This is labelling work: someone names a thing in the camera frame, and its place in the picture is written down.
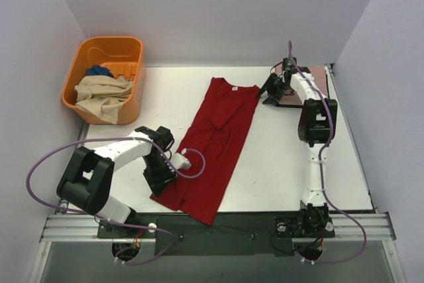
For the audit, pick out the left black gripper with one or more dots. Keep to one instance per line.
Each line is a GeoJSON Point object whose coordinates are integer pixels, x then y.
{"type": "Point", "coordinates": [160, 180]}

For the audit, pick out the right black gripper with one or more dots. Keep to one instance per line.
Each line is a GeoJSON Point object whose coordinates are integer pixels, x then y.
{"type": "Point", "coordinates": [272, 87]}

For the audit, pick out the red t shirt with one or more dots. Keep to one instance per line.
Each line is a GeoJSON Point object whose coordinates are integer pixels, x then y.
{"type": "Point", "coordinates": [213, 144]}

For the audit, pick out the beige t shirt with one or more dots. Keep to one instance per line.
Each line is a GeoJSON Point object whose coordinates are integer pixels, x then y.
{"type": "Point", "coordinates": [103, 96]}

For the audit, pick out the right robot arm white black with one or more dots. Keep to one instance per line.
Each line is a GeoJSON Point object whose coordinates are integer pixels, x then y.
{"type": "Point", "coordinates": [316, 130]}

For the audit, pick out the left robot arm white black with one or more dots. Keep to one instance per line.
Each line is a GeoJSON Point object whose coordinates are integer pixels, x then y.
{"type": "Point", "coordinates": [86, 181]}

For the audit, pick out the folded navy t shirt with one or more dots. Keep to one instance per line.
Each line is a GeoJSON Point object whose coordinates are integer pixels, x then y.
{"type": "Point", "coordinates": [291, 105]}

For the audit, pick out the folded pink t shirt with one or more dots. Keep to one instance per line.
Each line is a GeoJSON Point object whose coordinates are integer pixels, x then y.
{"type": "Point", "coordinates": [314, 77]}

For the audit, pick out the blue t shirt in basket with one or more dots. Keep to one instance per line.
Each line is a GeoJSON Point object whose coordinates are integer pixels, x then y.
{"type": "Point", "coordinates": [98, 70]}

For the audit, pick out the orange plastic basket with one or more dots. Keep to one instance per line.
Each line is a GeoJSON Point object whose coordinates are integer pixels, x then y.
{"type": "Point", "coordinates": [123, 56]}

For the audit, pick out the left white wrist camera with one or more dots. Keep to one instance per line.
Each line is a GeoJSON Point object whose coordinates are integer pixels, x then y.
{"type": "Point", "coordinates": [179, 161]}

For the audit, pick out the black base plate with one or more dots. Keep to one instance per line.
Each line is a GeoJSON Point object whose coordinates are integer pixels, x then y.
{"type": "Point", "coordinates": [231, 234]}

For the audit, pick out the aluminium rail frame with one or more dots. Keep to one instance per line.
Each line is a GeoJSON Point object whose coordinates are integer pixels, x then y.
{"type": "Point", "coordinates": [362, 226]}

